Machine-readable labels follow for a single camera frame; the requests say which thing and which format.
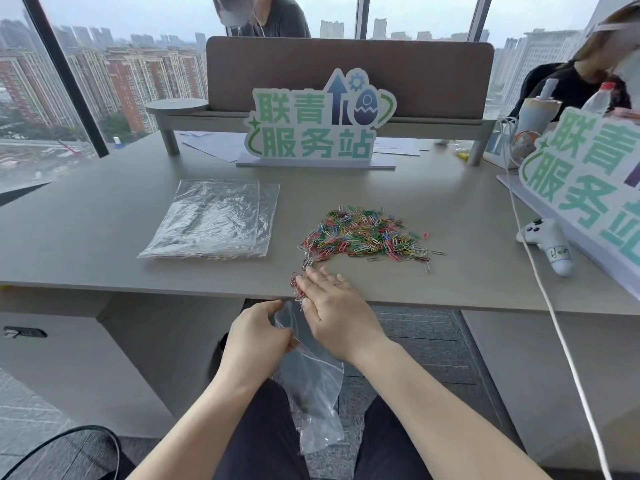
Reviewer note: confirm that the person's left hand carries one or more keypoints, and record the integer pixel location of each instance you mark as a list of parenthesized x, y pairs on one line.
[(252, 339)]

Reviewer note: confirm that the person's right hand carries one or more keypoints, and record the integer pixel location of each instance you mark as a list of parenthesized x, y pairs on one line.
[(340, 319)]

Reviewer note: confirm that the person's left fingers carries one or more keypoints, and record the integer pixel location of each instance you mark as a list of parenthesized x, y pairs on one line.
[(280, 309)]

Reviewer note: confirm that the person's right fingers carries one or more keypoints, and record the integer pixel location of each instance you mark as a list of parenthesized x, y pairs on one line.
[(322, 284)]

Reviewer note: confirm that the small bunch of paper clips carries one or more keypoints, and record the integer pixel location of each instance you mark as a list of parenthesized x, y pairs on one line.
[(298, 287)]

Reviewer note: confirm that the clear plastic bag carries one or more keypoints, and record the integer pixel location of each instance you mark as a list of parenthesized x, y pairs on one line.
[(312, 384)]

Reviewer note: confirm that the person's left forearm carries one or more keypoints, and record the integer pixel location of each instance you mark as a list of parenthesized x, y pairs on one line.
[(200, 424)]

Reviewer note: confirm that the person's right forearm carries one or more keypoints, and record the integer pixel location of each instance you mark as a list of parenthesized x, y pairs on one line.
[(440, 419)]

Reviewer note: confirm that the pile of colourful paper clips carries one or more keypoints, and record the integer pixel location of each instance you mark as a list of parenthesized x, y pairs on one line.
[(367, 237)]

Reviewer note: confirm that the stack of clear plastic bags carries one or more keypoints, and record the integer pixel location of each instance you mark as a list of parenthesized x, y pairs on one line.
[(215, 219)]

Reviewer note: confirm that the person's black trousers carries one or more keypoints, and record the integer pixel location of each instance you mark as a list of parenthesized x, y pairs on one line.
[(260, 444)]

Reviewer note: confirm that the white paper sheets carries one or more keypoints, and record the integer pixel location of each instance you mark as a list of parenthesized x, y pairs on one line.
[(220, 144), (400, 145)]

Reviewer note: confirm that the green and white standing sign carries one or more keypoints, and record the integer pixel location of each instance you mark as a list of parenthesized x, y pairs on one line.
[(320, 124), (585, 184)]

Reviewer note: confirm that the small yellow item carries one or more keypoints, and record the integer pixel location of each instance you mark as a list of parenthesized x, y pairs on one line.
[(462, 153)]

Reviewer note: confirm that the brown desk divider panel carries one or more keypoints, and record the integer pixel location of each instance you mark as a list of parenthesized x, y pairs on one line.
[(350, 69)]

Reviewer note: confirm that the white game controller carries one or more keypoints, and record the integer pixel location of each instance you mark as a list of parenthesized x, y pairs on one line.
[(550, 242)]

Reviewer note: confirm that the white tumbler with straw lid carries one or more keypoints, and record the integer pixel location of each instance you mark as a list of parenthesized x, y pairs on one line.
[(537, 117)]

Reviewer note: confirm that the clear bottle with red cap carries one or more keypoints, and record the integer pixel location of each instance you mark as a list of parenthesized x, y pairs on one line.
[(599, 100)]

